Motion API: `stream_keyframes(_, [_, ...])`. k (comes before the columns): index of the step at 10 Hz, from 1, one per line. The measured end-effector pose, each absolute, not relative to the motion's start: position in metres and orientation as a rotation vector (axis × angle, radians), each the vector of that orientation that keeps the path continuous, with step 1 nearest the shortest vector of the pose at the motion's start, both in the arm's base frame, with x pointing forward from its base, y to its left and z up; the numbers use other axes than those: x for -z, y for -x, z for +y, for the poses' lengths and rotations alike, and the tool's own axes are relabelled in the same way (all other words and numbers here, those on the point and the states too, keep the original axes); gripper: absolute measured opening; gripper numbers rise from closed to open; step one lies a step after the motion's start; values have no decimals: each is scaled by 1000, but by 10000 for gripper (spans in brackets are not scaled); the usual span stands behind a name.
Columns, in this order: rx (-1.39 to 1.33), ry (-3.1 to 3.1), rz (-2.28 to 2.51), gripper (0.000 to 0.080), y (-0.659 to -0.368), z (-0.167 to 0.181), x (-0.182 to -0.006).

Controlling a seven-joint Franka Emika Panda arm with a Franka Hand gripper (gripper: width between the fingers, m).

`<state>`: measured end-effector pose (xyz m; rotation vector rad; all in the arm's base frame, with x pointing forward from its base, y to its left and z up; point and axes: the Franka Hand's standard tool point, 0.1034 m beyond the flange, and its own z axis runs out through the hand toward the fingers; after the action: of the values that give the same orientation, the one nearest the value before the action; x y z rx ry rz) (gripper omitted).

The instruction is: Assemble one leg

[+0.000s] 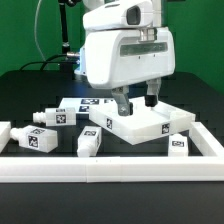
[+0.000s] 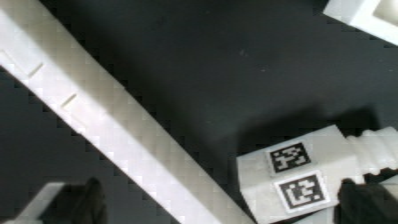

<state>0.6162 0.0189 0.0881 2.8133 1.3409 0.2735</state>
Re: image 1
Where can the white square table top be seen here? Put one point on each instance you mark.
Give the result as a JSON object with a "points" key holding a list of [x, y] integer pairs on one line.
{"points": [[145, 123]]}

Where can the white U-shaped fence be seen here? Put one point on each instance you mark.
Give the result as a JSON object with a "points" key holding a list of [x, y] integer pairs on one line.
{"points": [[113, 169]]}

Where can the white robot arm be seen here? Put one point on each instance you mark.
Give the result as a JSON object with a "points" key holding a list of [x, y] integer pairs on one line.
{"points": [[147, 34]]}

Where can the white marker tag sheet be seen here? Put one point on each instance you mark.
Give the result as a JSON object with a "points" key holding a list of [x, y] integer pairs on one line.
{"points": [[83, 105]]}

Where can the black camera stand pole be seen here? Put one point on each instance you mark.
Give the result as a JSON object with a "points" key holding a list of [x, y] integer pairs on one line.
{"points": [[62, 7]]}

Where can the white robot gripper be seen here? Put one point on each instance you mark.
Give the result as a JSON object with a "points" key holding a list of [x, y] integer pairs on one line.
{"points": [[117, 58]]}

